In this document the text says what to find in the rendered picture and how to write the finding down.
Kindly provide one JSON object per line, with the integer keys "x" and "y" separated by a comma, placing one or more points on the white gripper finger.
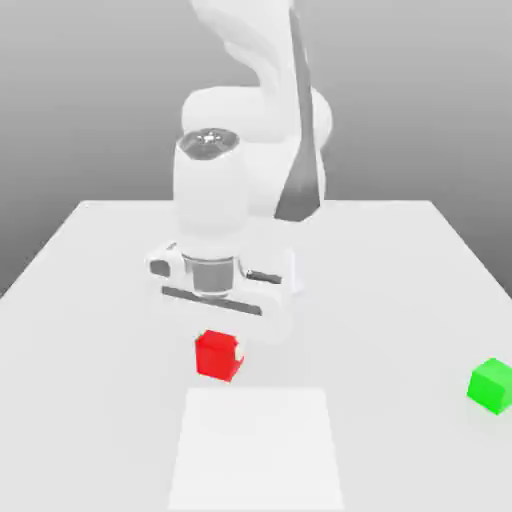
{"x": 240, "y": 350}

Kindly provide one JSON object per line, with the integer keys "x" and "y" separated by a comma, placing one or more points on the small red cube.
{"x": 214, "y": 356}

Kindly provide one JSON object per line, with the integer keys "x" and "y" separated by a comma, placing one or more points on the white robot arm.
{"x": 208, "y": 200}

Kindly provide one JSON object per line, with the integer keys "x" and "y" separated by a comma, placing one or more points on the small green cube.
{"x": 490, "y": 386}

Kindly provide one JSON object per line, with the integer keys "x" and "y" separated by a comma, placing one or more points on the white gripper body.
{"x": 248, "y": 316}

